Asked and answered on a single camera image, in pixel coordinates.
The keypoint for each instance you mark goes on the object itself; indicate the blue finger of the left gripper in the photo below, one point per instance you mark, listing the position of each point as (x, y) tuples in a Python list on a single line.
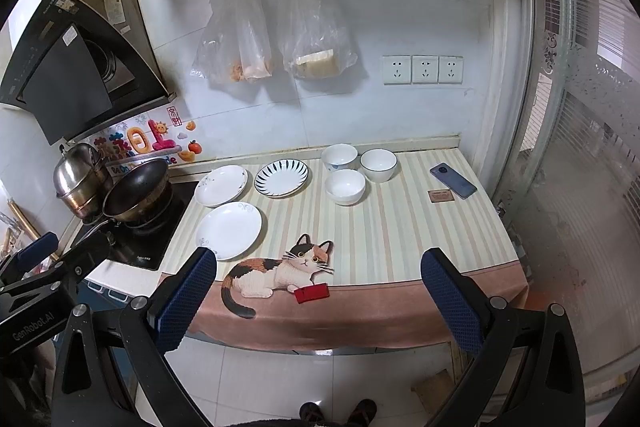
[(38, 250)]

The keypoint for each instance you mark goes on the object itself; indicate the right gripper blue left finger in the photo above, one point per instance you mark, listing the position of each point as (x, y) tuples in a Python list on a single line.
[(178, 298)]

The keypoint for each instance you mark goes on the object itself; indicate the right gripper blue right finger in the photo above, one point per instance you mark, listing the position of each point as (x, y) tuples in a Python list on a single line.
[(464, 306)]

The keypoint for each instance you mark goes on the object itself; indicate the white plate pink flowers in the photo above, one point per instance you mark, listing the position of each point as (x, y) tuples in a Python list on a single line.
[(229, 230)]

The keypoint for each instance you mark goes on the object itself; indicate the white plate with twig pattern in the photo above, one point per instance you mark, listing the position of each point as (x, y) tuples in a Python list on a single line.
[(221, 185)]

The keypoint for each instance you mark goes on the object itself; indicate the white plate blue leaf pattern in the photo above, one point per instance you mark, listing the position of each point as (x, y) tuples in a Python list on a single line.
[(281, 178)]

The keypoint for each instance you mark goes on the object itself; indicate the white bowl gold rim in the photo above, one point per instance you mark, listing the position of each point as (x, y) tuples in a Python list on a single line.
[(378, 165)]

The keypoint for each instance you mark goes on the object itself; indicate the plain white bowl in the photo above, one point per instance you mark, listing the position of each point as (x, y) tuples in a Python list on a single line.
[(345, 187)]

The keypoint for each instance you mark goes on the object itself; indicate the white bowl blue flower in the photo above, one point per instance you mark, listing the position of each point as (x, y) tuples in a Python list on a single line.
[(339, 157)]

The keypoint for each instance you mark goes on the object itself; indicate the black induction cooktop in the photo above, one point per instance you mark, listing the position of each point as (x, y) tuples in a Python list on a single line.
[(144, 244)]

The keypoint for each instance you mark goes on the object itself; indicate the cardboard piece on floor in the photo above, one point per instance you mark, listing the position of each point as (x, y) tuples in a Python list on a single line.
[(434, 391)]

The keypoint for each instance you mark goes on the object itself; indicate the brown card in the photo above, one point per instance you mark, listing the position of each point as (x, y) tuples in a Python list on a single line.
[(437, 196)]

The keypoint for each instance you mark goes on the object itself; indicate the blue smartphone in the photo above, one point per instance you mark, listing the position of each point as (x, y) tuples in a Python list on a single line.
[(453, 180)]

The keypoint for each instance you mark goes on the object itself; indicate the black frying pan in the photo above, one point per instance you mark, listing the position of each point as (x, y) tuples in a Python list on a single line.
[(135, 201)]

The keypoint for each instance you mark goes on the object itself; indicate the red tag on tablecloth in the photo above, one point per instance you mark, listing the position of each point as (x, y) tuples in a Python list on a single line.
[(310, 293)]

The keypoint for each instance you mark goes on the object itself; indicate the striped cat tablecloth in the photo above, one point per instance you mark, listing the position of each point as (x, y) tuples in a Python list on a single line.
[(377, 299)]

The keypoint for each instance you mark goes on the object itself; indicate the black range hood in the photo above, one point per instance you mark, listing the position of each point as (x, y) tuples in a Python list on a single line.
[(77, 74)]

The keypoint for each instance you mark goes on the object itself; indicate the plastic bag with orange food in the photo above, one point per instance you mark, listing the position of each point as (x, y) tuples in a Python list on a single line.
[(235, 45)]

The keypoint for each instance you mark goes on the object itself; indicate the plastic bag with white block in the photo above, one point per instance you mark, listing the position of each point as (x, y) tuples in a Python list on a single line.
[(313, 39)]

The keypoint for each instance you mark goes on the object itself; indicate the colourful wall sticker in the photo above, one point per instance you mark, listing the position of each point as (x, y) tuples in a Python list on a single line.
[(166, 132)]

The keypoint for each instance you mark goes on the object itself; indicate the triple wall socket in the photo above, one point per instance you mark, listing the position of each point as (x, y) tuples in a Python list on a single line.
[(422, 69)]

